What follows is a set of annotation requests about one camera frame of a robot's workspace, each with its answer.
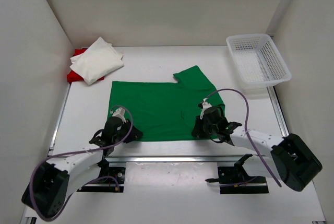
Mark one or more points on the white plastic basket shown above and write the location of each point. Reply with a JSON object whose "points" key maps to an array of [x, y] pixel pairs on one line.
{"points": [[257, 62]]}

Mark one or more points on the white t shirt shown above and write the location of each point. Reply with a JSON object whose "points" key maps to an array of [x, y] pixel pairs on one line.
{"points": [[98, 60]]}

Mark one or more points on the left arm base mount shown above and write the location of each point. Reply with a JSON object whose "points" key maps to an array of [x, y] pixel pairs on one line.
{"points": [[113, 180]]}

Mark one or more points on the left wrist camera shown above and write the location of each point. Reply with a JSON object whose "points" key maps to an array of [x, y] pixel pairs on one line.
{"points": [[119, 113]]}

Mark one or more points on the aluminium table rail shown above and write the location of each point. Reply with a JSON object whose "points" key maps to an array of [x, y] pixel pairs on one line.
{"points": [[171, 159]]}

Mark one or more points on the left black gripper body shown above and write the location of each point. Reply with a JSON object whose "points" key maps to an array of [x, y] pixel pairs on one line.
{"points": [[124, 129]]}

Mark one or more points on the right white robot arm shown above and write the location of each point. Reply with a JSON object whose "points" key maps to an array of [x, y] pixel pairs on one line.
{"points": [[287, 159]]}

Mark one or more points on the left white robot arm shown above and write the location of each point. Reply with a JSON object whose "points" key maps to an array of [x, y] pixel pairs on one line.
{"points": [[57, 178]]}

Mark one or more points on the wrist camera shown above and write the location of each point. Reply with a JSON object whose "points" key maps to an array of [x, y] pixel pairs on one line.
{"points": [[204, 106], [119, 113]]}

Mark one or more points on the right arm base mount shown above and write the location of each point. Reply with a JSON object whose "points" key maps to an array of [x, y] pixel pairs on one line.
{"points": [[235, 180]]}

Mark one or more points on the green t shirt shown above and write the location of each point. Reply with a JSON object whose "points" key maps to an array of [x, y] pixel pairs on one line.
{"points": [[165, 111]]}

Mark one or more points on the red t shirt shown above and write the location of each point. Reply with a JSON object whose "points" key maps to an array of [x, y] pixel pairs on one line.
{"points": [[72, 76]]}

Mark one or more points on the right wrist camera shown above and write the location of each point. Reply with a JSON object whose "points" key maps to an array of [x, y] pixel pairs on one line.
{"points": [[204, 106]]}

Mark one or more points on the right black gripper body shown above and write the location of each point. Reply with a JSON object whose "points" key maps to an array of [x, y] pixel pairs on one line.
{"points": [[210, 129]]}

